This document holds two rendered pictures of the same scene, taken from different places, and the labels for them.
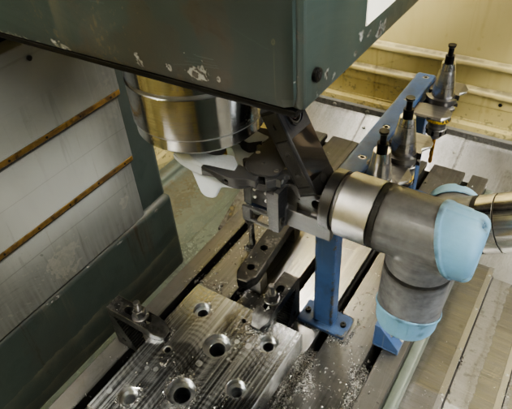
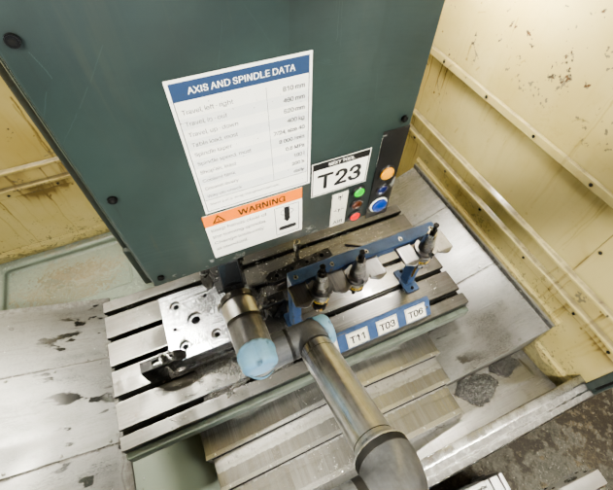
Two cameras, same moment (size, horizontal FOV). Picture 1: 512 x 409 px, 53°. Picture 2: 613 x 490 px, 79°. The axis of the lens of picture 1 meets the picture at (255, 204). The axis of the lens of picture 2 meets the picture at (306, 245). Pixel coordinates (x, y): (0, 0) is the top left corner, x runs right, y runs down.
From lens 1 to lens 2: 0.57 m
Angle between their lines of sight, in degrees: 25
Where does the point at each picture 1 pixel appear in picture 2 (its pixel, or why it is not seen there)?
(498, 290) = (429, 366)
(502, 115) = (522, 264)
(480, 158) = (493, 281)
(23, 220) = not seen: hidden behind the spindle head
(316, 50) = (157, 270)
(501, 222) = (308, 358)
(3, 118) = not seen: hidden behind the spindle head
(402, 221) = (235, 334)
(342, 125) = (426, 205)
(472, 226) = (253, 359)
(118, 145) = not seen: hidden behind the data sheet
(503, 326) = (408, 387)
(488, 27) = (537, 203)
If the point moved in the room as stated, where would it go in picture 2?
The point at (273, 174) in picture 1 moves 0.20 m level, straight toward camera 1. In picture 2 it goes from (213, 272) to (142, 348)
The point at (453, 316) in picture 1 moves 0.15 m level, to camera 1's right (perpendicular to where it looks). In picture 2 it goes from (383, 363) to (422, 385)
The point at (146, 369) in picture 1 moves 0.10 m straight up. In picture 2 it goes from (189, 298) to (182, 284)
